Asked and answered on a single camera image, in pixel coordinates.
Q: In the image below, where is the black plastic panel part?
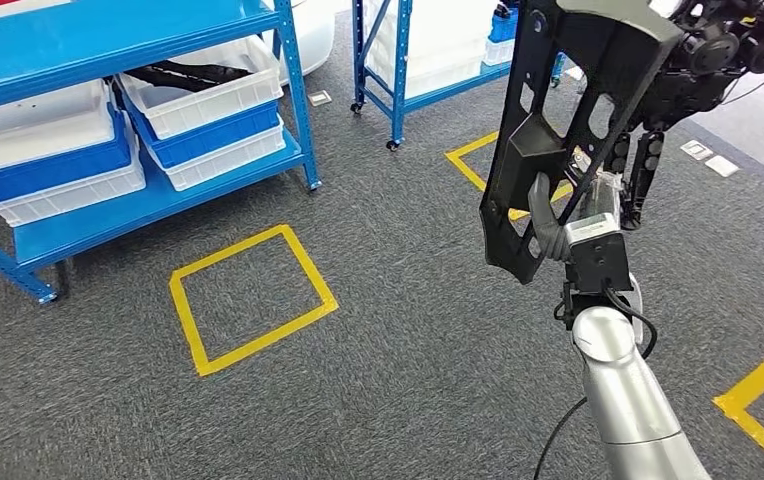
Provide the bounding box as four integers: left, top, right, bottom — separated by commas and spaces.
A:
479, 0, 686, 286

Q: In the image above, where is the blue steel shelf rack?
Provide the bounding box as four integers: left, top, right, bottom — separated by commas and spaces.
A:
0, 0, 322, 306
350, 0, 569, 152

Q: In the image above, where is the black part in bin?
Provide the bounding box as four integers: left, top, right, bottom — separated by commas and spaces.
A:
126, 59, 255, 95

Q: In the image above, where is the yellow floor tape square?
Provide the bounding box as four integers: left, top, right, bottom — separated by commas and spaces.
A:
444, 130, 577, 222
168, 223, 340, 378

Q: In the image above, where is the large translucent white bin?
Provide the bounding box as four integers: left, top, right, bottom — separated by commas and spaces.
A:
363, 0, 510, 101

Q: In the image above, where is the small white bin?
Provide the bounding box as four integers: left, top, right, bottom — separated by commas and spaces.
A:
483, 36, 518, 68

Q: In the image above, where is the small blue bin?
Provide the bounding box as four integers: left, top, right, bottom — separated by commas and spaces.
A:
489, 5, 521, 44

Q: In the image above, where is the black humanoid robot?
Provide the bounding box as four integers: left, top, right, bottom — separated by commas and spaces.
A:
603, 0, 764, 231

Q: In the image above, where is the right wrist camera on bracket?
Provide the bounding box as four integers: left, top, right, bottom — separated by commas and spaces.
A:
564, 213, 635, 296

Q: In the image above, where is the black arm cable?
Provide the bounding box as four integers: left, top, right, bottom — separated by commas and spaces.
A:
532, 284, 660, 480

